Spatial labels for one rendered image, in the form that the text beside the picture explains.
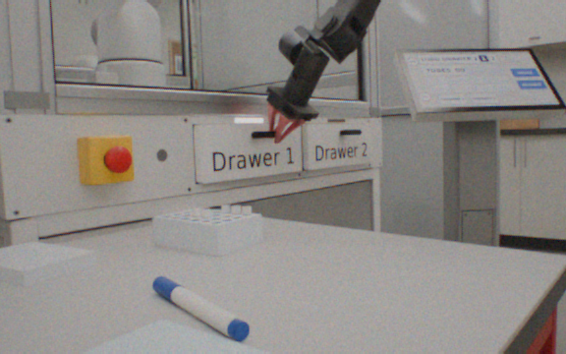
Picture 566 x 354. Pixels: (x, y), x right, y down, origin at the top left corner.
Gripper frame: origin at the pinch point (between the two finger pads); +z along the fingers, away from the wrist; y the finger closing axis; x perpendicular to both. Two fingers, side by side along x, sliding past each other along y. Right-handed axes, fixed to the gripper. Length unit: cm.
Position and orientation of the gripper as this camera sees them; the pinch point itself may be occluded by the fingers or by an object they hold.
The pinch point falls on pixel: (275, 137)
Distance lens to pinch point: 92.9
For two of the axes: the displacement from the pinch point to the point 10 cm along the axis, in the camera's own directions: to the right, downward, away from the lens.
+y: -6.2, -6.1, 5.0
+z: -4.1, 7.9, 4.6
